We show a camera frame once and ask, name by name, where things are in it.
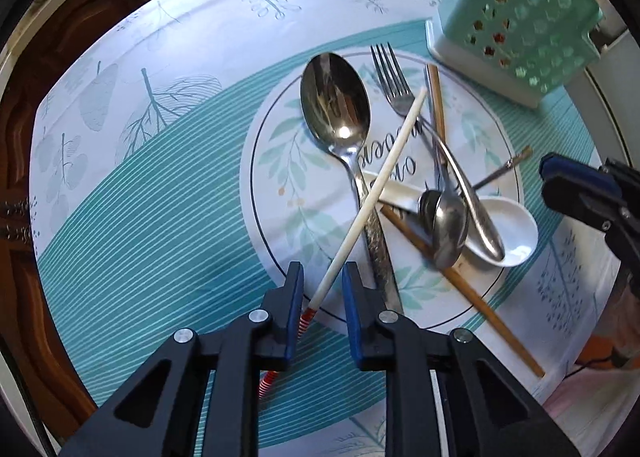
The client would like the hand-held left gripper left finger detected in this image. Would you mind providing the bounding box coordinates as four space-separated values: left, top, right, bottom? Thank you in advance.
60 261 306 457

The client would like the large steel spoon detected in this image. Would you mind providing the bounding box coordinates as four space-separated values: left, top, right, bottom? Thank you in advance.
300 52 405 316

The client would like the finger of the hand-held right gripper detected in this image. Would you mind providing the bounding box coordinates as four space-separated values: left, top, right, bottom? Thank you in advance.
539 152 640 297

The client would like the white leaf print plate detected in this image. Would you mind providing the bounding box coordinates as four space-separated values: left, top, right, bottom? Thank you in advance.
240 49 525 334

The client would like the white ceramic spoon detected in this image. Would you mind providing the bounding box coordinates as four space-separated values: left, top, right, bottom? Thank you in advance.
360 169 540 268

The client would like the leaf print tablecloth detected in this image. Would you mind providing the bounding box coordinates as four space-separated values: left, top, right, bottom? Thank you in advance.
27 0 626 457

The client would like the pale green refrigerator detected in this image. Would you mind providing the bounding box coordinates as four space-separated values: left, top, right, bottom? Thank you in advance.
570 32 640 162

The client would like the steel fork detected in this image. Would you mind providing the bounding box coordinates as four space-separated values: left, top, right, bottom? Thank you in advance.
370 43 506 262

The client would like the small steel spoon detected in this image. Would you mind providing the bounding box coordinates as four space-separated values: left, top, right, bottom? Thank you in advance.
417 146 534 271

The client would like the white chopstick red striped end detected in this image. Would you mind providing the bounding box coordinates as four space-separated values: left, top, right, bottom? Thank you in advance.
257 87 430 401

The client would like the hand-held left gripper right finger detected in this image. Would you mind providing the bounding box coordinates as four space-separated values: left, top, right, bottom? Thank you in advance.
341 261 581 457

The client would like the green plastic utensil holder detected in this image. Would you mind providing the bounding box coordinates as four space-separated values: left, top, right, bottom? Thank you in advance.
425 0 604 110

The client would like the brown wooden kitchen cabinet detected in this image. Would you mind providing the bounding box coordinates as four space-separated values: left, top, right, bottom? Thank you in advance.
0 0 166 438

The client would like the pale pink cloth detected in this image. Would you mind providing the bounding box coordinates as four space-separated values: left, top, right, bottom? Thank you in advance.
542 357 640 457

